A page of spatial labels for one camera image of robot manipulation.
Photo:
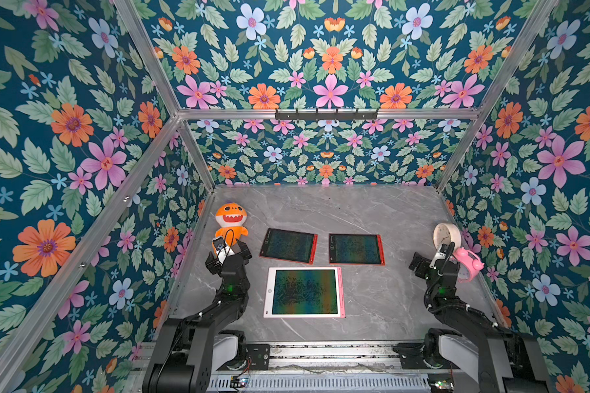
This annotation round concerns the orange shark plush toy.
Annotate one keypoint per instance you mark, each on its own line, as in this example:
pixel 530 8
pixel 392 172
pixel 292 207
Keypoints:
pixel 231 218

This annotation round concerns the pink white writing tablet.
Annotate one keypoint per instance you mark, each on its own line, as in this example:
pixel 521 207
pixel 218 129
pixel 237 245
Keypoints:
pixel 304 293

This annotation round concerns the beige round clock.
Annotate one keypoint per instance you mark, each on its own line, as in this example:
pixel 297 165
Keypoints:
pixel 446 234

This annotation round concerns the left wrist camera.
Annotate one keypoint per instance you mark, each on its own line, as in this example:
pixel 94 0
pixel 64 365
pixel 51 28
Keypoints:
pixel 221 249

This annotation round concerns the aluminium front rail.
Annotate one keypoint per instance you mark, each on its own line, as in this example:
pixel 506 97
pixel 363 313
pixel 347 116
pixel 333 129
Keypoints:
pixel 349 356

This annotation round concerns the red writing tablet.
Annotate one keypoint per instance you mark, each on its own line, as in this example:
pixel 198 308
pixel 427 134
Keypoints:
pixel 356 249
pixel 293 246

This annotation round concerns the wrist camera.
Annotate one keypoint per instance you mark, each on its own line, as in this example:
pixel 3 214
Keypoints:
pixel 221 249
pixel 440 254

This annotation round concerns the right red writing tablet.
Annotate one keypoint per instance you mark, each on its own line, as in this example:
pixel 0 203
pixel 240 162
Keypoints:
pixel 356 249

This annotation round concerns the left red writing tablet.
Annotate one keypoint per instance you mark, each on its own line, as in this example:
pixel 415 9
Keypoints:
pixel 293 246

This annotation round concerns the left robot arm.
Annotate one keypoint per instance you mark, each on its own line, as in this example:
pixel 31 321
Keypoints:
pixel 182 358

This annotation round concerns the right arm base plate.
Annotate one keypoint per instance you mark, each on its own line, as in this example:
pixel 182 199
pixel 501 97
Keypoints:
pixel 418 355

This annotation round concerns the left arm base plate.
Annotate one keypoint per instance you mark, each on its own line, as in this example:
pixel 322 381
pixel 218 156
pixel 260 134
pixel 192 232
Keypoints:
pixel 250 357

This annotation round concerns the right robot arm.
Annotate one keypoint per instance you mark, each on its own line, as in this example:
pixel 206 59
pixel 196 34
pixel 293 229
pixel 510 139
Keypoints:
pixel 497 358

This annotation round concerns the white vent grille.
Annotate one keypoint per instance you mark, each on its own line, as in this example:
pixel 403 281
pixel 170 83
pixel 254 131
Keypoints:
pixel 321 383

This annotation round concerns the black hook rail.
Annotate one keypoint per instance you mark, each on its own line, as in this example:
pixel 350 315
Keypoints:
pixel 326 115

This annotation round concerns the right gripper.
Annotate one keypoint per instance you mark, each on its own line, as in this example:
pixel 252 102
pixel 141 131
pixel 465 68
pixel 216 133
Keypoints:
pixel 420 264

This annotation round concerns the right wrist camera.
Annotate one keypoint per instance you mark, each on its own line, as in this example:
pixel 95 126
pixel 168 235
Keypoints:
pixel 440 254

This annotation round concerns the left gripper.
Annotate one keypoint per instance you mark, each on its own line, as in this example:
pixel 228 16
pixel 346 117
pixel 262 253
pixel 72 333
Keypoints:
pixel 240 258

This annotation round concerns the pink alarm clock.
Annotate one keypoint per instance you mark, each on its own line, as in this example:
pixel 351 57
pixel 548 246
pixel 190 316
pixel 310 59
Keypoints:
pixel 470 265

